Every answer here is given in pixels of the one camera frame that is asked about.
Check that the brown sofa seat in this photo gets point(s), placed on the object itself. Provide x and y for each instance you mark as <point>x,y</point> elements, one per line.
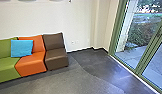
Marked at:
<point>56,58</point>

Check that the orange sofa seat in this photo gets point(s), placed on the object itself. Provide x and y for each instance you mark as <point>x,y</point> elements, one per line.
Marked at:
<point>32,63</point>

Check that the white outdoor pillar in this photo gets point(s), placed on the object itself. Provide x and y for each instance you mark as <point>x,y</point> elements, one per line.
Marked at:
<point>128,23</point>

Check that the blue cushion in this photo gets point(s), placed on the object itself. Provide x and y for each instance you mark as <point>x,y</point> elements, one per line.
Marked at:
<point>22,48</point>

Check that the green outdoor hedge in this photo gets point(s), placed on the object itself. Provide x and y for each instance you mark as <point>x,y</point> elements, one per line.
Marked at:
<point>143,33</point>

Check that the green sofa seat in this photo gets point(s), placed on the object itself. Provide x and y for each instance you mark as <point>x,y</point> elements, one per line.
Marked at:
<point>5,70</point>

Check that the white wall outlet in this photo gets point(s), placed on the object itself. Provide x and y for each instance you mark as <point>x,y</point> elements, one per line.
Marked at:
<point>73,42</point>

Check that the green framed glass wall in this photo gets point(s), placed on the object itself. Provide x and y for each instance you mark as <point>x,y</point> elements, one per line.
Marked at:
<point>117,30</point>

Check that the wall poster pink brown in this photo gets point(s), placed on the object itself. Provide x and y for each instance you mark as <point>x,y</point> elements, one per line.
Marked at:
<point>58,0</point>

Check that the wall poster light blue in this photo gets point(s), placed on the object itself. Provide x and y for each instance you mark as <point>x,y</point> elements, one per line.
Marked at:
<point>27,0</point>

